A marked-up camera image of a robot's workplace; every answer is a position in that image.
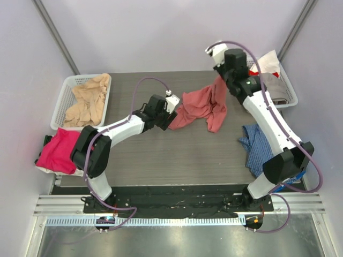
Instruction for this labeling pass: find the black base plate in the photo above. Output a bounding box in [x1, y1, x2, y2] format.
[81, 184, 274, 219]

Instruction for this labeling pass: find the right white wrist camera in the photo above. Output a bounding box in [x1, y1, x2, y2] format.
[205, 43, 228, 66]

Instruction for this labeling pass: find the purple cable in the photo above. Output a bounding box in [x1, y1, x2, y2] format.
[208, 40, 324, 236]
[83, 77, 172, 232]

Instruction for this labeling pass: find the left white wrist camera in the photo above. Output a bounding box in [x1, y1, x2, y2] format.
[166, 90, 180, 114]

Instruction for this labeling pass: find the white slotted cable duct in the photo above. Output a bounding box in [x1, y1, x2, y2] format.
[46, 215, 246, 227]

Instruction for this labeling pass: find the left white plastic basket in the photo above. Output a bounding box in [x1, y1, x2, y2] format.
[50, 74, 111, 131]

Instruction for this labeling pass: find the grey bucket hat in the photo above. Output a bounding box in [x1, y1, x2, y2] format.
[260, 73, 288, 105]

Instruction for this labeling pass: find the cream white garment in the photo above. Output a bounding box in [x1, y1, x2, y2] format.
[36, 166, 84, 177]

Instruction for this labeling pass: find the magenta t shirt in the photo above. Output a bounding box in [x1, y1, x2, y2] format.
[35, 128, 80, 175]

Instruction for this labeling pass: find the white plastic basket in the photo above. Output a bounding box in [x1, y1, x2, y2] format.
[50, 74, 111, 131]
[231, 59, 298, 109]

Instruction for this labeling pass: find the red garment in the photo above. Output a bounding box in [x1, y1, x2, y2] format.
[248, 70, 279, 78]

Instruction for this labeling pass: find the bright blue garment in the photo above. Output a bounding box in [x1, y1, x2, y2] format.
[271, 170, 306, 193]

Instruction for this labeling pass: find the left corner aluminium post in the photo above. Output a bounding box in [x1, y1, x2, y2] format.
[32, 0, 80, 75]

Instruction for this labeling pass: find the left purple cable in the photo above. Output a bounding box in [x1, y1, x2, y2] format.
[83, 77, 172, 232]

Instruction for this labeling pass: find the corner aluminium post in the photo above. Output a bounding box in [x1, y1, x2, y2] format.
[278, 0, 318, 62]
[32, 0, 80, 75]

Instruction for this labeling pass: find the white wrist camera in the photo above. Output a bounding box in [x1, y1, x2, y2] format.
[166, 90, 180, 114]
[205, 43, 228, 66]

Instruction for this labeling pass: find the beige t shirt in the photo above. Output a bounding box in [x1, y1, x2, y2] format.
[64, 73, 110, 127]

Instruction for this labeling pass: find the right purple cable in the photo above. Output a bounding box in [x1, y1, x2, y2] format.
[208, 40, 324, 236]

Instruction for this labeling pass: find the salmon pink t shirt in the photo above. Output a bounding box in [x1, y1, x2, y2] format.
[169, 76, 227, 133]

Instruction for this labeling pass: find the blue checkered shirt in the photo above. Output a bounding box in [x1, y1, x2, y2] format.
[238, 124, 274, 178]

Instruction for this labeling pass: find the right white plastic basket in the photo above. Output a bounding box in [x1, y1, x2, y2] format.
[231, 59, 298, 109]

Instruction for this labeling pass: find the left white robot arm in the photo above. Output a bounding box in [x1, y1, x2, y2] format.
[70, 94, 180, 214]

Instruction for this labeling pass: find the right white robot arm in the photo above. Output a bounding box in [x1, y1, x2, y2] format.
[208, 44, 314, 211]

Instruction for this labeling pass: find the aluminium frame rail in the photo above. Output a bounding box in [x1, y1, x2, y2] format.
[34, 192, 326, 216]

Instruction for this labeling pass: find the right corner aluminium post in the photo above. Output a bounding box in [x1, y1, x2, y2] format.
[278, 0, 318, 62]

